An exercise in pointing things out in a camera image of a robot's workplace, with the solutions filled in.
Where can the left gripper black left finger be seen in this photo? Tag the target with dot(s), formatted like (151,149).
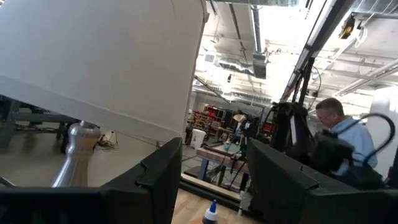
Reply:
(140,199)

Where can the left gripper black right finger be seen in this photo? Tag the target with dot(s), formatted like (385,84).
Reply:
(280,193)

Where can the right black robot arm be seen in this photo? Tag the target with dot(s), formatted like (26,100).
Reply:
(284,124)

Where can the person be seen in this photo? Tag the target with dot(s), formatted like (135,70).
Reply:
(357,138)

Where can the wooden workbench blue legs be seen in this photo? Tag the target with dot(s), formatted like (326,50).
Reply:
(214,155)

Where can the white trash bin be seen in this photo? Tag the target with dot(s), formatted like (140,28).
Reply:
(197,139)

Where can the red storage shelving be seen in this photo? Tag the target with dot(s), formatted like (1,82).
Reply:
(211,113)

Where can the yellow black hanging device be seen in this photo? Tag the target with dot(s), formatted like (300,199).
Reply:
(347,26)

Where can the white shade silver lamp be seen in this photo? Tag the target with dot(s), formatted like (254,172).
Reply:
(93,46)

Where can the grey metal bench frame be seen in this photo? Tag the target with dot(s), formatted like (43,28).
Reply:
(40,117)

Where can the black aluminium rig frame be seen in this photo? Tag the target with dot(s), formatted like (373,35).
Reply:
(337,12)

